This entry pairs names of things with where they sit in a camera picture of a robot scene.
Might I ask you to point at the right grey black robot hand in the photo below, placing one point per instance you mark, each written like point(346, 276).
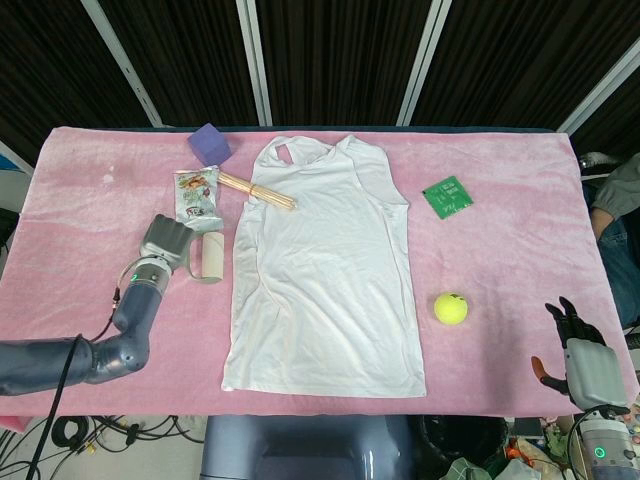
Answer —
point(592, 367)

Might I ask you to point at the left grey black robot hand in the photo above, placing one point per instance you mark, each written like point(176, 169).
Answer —
point(167, 237)

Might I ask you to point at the white sleeveless tank top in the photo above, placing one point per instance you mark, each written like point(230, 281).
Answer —
point(325, 280)

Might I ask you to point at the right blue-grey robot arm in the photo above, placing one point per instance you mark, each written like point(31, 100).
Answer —
point(607, 450)

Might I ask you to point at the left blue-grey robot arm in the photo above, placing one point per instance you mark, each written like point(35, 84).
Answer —
point(127, 310)

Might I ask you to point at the silver printed snack packet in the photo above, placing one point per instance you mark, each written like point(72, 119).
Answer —
point(197, 200)

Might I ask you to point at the purple foam cube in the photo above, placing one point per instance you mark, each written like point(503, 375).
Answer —
point(207, 145)

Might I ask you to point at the bundle of wooden sticks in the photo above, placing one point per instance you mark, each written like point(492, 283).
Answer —
point(260, 192)

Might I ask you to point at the seated person in jeans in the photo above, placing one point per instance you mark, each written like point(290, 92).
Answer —
point(620, 235)

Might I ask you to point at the black round bin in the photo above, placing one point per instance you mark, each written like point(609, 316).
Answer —
point(460, 437)

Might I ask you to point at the yellow tennis ball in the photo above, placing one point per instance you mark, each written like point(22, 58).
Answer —
point(451, 308)

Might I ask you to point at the pink tablecloth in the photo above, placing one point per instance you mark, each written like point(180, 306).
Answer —
point(475, 260)

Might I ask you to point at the green flat sachet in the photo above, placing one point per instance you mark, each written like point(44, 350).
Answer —
point(448, 197)

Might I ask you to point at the blue-grey robot torso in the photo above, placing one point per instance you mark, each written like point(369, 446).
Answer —
point(300, 450)

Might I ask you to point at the white slanted frame post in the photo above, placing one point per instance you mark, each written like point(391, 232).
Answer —
point(600, 90)
point(127, 65)
point(419, 60)

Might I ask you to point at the white double frame post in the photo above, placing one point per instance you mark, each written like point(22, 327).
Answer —
point(255, 60)

